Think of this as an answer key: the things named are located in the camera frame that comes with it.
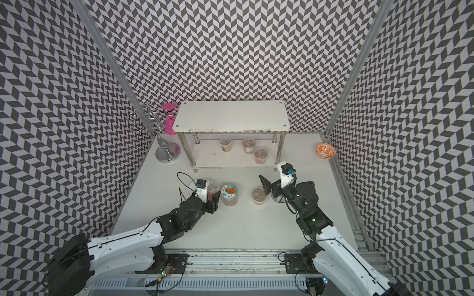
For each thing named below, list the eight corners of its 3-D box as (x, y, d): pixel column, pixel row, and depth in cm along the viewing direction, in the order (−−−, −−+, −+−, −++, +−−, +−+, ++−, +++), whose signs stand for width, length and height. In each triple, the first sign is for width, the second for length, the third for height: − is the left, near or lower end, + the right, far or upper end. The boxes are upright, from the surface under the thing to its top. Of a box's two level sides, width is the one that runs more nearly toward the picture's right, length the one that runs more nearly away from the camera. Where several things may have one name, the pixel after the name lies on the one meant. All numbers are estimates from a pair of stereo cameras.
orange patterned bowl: (313, 157, 109) (316, 151, 105) (315, 146, 115) (318, 140, 111) (331, 162, 107) (335, 156, 103) (332, 151, 112) (336, 145, 108)
